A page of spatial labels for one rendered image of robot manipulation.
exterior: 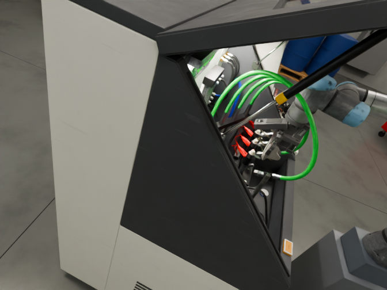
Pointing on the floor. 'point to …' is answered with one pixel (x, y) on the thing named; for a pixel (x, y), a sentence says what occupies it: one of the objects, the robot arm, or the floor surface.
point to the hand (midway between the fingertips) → (262, 156)
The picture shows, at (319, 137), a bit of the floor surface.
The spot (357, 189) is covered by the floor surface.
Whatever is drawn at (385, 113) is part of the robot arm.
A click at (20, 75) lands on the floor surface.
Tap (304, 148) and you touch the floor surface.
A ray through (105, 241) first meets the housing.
